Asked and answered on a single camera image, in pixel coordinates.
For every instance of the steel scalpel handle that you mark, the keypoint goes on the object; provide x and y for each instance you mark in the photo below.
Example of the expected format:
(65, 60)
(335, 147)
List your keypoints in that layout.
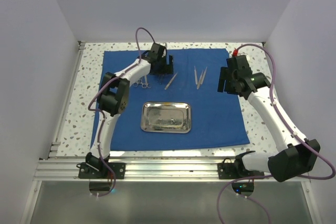
(170, 81)

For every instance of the steel forceps with ring handles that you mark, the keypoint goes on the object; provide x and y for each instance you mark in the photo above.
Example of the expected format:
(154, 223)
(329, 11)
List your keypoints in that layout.
(144, 82)

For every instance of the blue surgical drape cloth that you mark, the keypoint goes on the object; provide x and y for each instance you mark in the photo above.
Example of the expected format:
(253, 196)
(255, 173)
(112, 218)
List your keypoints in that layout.
(217, 120)

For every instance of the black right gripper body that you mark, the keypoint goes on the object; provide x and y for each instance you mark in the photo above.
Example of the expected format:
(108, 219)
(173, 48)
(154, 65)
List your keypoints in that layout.
(231, 88)

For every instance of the left side aluminium rail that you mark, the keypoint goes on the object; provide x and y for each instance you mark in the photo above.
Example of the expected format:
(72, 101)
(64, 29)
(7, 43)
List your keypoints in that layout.
(55, 142)

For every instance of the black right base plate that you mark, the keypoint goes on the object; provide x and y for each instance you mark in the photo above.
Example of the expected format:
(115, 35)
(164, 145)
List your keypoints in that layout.
(234, 169)

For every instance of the steel surgical scissors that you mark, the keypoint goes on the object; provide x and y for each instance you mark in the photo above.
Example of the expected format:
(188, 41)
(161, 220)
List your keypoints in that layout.
(137, 82)

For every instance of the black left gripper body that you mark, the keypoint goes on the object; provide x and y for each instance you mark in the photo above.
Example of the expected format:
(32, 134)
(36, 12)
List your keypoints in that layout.
(163, 68)

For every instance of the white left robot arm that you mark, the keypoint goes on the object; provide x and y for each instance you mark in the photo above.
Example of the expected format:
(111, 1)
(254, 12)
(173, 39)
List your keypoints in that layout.
(113, 96)

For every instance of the steel tweezers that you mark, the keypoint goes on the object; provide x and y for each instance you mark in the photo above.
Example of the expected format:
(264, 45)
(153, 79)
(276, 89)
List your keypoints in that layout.
(201, 78)
(195, 76)

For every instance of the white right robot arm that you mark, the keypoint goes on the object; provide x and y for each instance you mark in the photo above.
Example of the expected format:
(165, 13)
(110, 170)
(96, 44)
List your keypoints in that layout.
(295, 153)

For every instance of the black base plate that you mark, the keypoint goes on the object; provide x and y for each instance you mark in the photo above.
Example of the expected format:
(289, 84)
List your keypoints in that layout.
(88, 172)
(234, 169)

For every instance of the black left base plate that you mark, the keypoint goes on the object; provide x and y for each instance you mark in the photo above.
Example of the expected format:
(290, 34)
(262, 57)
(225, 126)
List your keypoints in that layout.
(88, 172)

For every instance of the stainless steel instrument tray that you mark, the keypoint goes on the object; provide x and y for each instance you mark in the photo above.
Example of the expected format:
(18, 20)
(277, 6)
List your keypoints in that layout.
(166, 117)

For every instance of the aluminium frame rail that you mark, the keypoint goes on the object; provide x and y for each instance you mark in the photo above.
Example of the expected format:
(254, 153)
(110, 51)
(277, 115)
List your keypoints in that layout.
(138, 169)

